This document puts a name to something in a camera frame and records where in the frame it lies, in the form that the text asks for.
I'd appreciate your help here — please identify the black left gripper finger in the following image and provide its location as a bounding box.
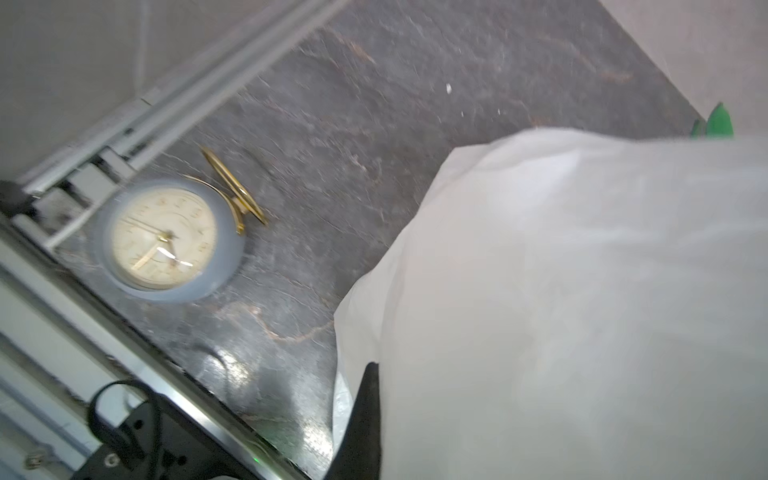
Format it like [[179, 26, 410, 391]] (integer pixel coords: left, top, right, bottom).
[[325, 362, 382, 480]]

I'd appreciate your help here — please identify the white plastic bag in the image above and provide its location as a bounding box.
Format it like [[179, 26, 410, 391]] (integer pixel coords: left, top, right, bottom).
[[334, 129, 767, 479]]

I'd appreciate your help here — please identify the pink dragon fruit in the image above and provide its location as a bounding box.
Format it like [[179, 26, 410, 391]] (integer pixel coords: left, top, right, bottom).
[[691, 102, 734, 138]]

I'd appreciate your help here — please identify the grey round alarm clock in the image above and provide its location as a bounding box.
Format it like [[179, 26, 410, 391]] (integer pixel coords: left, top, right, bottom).
[[93, 148, 268, 304]]

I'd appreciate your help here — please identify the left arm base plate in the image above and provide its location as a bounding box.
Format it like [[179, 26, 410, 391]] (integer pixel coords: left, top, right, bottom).
[[72, 380, 257, 480]]

